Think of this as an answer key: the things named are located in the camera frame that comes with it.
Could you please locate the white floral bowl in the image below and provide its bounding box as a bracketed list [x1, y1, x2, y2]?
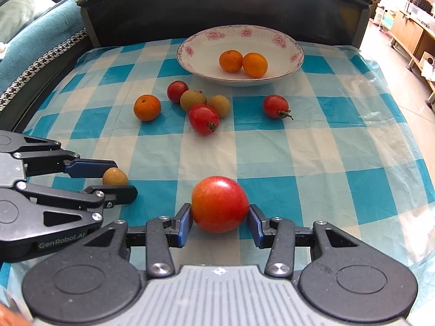
[176, 25, 305, 87]

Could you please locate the teal houndstooth-trimmed sofa cover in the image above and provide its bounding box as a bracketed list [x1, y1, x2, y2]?
[0, 0, 89, 111]

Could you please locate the wooden media cabinet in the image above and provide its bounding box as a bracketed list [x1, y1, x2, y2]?
[389, 7, 435, 106]

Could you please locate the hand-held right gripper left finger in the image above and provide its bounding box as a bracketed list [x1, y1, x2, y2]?
[83, 203, 194, 278]

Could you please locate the blue white checkered tablecloth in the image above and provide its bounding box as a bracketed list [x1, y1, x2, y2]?
[0, 37, 435, 326]

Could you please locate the green sofa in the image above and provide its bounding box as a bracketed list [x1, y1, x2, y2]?
[0, 0, 99, 43]

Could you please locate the black coffee table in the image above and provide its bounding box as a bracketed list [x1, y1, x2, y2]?
[76, 0, 373, 49]

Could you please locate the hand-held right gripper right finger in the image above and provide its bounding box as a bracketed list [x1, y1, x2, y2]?
[247, 204, 361, 278]

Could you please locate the tan longan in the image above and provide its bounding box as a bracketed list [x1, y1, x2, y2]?
[180, 90, 207, 112]
[206, 95, 232, 118]
[102, 168, 129, 187]

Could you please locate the red cherry tomato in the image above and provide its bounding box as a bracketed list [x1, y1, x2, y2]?
[167, 80, 189, 104]
[188, 105, 220, 135]
[263, 95, 294, 121]

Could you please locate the red apple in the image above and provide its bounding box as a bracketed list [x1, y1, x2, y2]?
[191, 176, 250, 233]

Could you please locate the orange mandarin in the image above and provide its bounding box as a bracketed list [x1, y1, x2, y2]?
[133, 94, 161, 122]
[242, 52, 269, 78]
[219, 50, 244, 73]

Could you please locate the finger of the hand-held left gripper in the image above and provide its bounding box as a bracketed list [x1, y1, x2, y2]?
[14, 181, 139, 236]
[12, 135, 118, 179]

